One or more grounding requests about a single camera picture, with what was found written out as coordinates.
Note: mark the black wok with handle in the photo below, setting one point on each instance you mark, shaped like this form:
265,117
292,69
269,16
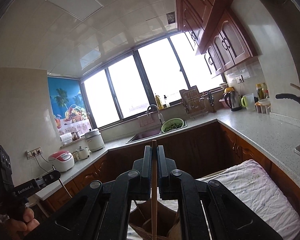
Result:
288,95

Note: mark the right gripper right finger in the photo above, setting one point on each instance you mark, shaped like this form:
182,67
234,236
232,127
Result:
208,210

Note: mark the yellow oil bottle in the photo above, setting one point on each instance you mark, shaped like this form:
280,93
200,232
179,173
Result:
158,101

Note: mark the green colander with vegetables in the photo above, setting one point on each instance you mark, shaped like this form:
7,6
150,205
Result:
172,124

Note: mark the white floral table cloth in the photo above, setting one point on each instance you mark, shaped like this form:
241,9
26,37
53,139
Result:
250,183

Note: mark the lower wooden cabinets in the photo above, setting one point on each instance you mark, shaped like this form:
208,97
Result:
199,152

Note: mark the seasoning jar set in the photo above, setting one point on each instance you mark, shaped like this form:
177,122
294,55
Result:
263,106

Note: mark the wooden dish rack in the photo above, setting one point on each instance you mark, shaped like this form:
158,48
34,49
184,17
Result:
193,102

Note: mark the wall power socket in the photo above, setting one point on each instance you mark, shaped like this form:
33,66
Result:
32,153

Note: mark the person's left hand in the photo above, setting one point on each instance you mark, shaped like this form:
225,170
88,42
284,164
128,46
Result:
19,229

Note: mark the red white rice cooker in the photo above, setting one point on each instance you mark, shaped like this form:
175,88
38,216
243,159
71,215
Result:
62,160

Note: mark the white jug green handle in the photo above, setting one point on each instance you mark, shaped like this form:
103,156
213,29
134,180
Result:
248,102

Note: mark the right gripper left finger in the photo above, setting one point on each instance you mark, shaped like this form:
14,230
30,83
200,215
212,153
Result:
101,211

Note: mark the tropical fruit poster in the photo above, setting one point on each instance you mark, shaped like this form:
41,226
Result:
68,106

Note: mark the steel electric kettle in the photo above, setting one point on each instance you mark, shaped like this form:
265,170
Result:
232,99

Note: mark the small white cooker pot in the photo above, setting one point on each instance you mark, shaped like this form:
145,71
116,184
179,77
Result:
83,153

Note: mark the wooden chopstick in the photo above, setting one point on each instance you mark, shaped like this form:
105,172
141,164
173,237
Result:
154,190

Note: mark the red upper cabinets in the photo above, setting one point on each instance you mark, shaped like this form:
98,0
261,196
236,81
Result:
215,32

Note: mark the large white rice cooker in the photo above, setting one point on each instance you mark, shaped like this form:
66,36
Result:
94,140

